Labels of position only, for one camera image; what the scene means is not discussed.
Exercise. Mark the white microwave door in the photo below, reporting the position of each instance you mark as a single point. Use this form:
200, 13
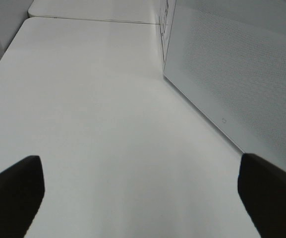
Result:
228, 57

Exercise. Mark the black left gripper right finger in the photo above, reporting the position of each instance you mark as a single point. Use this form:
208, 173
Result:
262, 189

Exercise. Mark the white microwave oven body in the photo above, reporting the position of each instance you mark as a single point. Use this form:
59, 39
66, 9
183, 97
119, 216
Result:
165, 18

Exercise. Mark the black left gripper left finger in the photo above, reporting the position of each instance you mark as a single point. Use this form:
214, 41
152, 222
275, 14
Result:
22, 189

